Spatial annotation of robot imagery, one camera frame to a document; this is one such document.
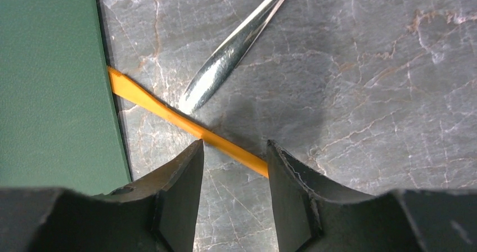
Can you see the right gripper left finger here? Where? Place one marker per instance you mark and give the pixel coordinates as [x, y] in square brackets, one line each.
[157, 212]

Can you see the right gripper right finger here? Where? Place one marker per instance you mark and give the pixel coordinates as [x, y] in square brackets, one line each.
[314, 213]

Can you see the green rectangular placemat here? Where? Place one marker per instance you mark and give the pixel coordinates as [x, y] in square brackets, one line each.
[58, 119]

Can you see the silver metal fork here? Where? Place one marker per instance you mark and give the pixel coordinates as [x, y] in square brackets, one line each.
[221, 63]

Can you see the yellow pencil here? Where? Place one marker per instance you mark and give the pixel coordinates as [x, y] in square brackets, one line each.
[124, 87]

